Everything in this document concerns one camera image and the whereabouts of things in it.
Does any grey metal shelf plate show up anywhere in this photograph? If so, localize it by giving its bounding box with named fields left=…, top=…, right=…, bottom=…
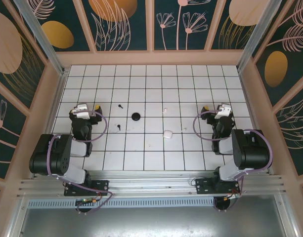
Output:
left=7, top=195, right=300, bottom=237

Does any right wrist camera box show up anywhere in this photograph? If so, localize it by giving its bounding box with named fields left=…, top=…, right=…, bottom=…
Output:
left=214, top=103, right=232, bottom=120

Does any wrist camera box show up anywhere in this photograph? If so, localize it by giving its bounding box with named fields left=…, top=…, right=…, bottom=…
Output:
left=214, top=103, right=232, bottom=120
left=71, top=103, right=90, bottom=119

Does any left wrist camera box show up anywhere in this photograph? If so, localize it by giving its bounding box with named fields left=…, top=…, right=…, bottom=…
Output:
left=71, top=103, right=90, bottom=119

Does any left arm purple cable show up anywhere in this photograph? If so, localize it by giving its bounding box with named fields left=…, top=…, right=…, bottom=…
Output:
left=46, top=110, right=115, bottom=215

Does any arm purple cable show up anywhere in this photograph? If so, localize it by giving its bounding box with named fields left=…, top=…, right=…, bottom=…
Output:
left=192, top=110, right=273, bottom=198
left=46, top=110, right=115, bottom=215

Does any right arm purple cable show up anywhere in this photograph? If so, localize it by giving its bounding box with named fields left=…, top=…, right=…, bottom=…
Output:
left=192, top=110, right=273, bottom=198

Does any aluminium table side rail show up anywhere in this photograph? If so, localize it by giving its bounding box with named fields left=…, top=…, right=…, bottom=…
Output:
left=30, top=69, right=70, bottom=180
left=237, top=69, right=274, bottom=175

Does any aluminium frame post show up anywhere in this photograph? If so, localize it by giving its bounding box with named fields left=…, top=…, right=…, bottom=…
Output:
left=236, top=0, right=290, bottom=74
left=12, top=0, right=68, bottom=76

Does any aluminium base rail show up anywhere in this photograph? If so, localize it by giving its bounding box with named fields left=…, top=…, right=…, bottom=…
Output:
left=16, top=169, right=288, bottom=199

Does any grey slotted cable duct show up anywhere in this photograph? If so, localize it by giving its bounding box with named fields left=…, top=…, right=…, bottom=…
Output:
left=27, top=198, right=217, bottom=208

